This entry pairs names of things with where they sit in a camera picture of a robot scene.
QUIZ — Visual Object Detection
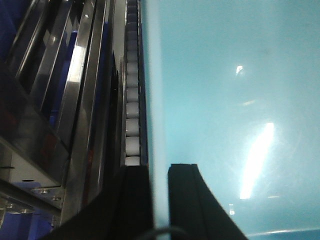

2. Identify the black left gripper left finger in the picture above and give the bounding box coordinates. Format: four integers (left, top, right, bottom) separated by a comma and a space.
43, 166, 153, 240

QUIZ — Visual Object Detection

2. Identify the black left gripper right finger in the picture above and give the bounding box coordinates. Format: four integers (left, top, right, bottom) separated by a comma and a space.
168, 164, 247, 240

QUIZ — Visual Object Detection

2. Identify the light blue plastic bin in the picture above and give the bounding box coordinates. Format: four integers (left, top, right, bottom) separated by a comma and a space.
141, 0, 320, 240

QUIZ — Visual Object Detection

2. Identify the white roller track right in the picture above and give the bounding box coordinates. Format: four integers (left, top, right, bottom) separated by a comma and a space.
121, 0, 148, 166

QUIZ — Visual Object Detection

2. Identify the steel divider rail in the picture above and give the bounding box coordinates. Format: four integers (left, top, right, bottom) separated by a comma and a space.
57, 0, 114, 224

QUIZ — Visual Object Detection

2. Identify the stainless steel shelf front rail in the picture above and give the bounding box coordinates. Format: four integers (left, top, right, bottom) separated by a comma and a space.
0, 63, 69, 217

